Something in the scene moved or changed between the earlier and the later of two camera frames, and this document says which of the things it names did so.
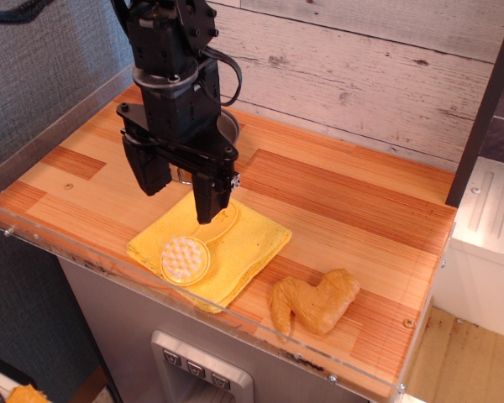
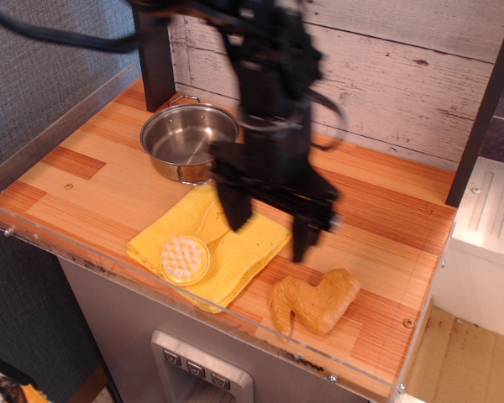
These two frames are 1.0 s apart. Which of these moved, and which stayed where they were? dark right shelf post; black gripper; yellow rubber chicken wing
Moved: black gripper
Stayed: yellow rubber chicken wing; dark right shelf post
